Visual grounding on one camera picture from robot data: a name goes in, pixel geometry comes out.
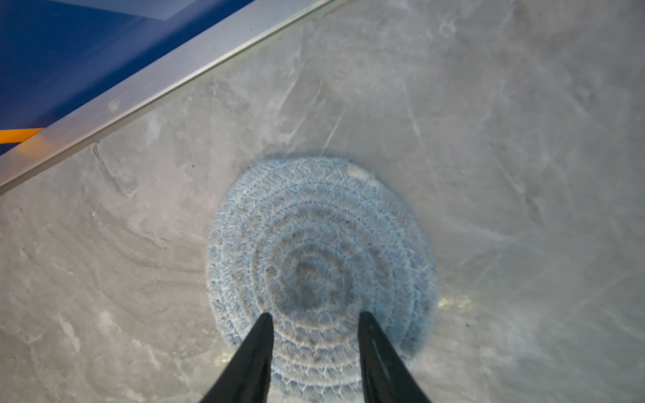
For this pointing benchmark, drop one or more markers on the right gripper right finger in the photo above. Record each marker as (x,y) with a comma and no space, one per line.
(385,377)

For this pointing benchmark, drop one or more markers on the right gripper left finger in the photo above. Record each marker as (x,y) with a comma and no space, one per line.
(246,378)

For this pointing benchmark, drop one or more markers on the blue woven round coaster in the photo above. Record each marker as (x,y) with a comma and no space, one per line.
(314,241)

